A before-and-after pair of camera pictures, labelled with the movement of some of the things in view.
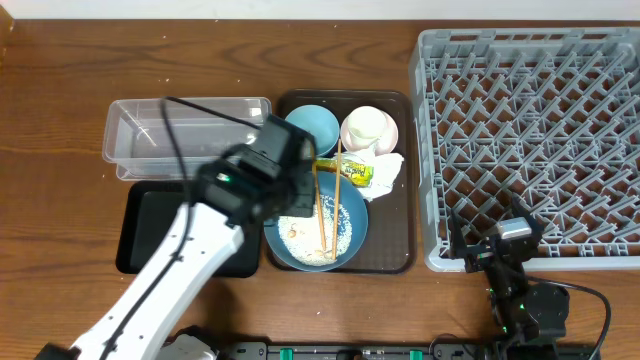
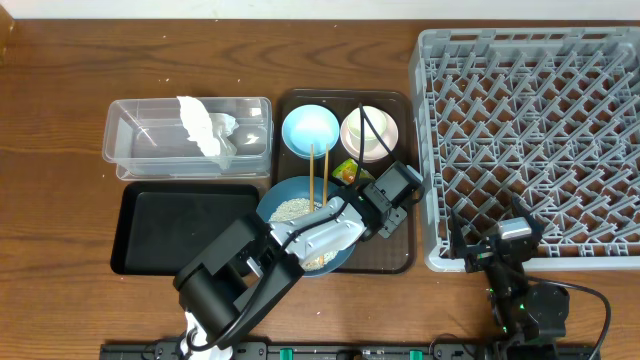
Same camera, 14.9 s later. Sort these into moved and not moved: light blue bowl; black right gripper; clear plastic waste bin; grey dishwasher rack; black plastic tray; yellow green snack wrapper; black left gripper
Moved: black left gripper; yellow green snack wrapper
Not moved: clear plastic waste bin; black plastic tray; grey dishwasher rack; light blue bowl; black right gripper
